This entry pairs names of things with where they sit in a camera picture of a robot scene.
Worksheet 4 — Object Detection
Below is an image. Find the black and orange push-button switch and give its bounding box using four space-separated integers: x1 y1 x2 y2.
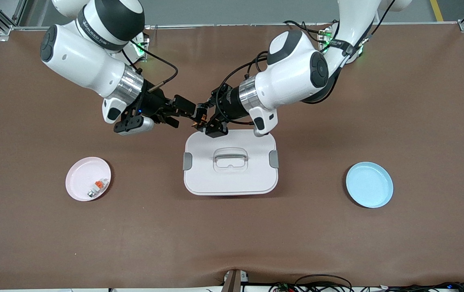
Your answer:
191 103 209 127

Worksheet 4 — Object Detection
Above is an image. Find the white lidded storage box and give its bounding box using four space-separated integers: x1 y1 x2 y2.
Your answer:
183 129 279 196

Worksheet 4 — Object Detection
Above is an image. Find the pale pink round plate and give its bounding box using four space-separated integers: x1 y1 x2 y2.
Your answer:
65 157 112 202

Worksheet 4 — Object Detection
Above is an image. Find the light blue round plate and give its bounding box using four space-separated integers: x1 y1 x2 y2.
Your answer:
346 162 394 208

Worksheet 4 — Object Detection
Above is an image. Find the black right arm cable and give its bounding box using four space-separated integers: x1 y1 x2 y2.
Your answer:
120 39 179 96

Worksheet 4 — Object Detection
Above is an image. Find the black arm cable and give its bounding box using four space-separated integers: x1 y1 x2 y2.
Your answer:
120 39 179 96
215 51 269 124

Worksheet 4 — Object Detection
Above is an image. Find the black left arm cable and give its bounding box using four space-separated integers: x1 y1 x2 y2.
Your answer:
215 51 269 124

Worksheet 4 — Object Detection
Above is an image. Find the grey box lid handle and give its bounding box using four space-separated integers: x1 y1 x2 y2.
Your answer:
213 148 249 173

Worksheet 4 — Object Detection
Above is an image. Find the aluminium table edge rail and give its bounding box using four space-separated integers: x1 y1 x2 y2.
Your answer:
0 22 464 32

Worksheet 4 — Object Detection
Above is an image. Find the white and orange switch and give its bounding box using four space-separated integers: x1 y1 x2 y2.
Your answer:
87 178 108 198

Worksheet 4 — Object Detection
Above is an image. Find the black base cable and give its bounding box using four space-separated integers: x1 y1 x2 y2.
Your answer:
284 19 330 43

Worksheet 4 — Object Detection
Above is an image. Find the brown wooden bracket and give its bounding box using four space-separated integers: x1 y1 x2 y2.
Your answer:
222 269 249 292

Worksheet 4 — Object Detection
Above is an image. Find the black cable bundle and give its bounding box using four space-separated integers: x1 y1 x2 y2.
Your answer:
269 275 464 292

